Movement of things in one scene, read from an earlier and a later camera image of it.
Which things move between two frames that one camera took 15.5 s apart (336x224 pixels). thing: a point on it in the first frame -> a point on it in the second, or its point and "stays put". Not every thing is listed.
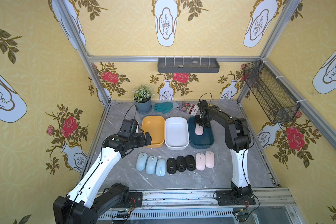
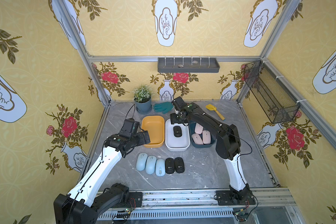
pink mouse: [209, 159] -> [206, 136]
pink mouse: [199, 129] -> [197, 139]
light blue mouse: [151, 164] stays put
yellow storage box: [155, 125] stays put
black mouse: [171, 165] stays put
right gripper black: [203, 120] -> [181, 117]
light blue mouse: [160, 169] stays put
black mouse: [190, 163] -> [177, 131]
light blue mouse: [141, 159] stays put
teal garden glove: [163, 107] stays put
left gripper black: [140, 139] stays put
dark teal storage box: [206, 140] stays put
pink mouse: [200, 161] -> [198, 128]
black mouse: [181, 164] stays put
